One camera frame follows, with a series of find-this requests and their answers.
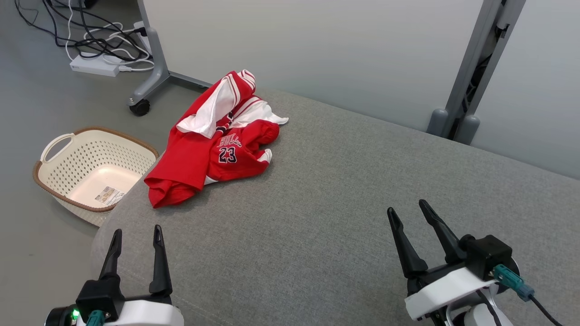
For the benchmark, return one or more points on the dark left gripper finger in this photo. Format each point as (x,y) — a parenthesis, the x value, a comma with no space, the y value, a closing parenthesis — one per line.
(112,258)
(159,267)

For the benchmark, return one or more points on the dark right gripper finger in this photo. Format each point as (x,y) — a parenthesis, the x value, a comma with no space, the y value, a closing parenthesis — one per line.
(446,240)
(408,253)

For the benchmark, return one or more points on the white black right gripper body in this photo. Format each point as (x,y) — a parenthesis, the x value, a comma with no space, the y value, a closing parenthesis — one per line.
(444,290)

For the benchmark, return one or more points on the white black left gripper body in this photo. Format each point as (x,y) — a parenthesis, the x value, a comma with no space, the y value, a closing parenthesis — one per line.
(145,314)

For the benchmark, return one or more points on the red white-sleeved jersey shirt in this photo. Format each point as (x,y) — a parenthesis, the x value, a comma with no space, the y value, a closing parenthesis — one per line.
(186,158)

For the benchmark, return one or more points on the red number 23 shorts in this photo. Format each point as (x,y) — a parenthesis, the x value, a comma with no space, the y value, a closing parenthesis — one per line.
(244,160)

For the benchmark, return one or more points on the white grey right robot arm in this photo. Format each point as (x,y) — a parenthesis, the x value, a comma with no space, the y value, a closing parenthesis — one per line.
(480,317)

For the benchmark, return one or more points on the paper label in basket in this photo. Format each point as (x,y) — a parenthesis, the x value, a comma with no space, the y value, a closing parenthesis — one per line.
(108,195)

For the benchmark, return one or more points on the cream perforated laundry basket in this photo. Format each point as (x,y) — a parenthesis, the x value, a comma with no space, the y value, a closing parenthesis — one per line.
(90,154)

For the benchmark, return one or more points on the black caster wheel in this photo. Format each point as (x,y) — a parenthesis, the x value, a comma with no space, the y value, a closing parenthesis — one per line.
(139,107)

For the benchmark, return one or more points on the white partition panel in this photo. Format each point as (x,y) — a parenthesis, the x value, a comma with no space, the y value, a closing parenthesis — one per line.
(543,90)
(294,45)

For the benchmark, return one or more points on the white power strip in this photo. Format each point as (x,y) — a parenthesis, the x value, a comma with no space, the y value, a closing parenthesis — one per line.
(93,65)
(144,45)

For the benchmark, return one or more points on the grey partition foot leg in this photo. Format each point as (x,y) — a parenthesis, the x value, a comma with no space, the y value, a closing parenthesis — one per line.
(158,63)

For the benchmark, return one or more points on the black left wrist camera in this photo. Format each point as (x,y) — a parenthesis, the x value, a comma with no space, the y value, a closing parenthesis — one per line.
(99,294)

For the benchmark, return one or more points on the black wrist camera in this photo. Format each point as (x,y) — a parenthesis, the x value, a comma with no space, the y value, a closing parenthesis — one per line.
(487,251)
(99,294)

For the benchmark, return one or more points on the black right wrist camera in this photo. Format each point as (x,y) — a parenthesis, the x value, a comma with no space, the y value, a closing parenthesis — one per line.
(487,251)

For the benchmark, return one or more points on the grey partition joint post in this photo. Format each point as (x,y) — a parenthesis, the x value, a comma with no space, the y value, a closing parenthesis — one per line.
(471,68)

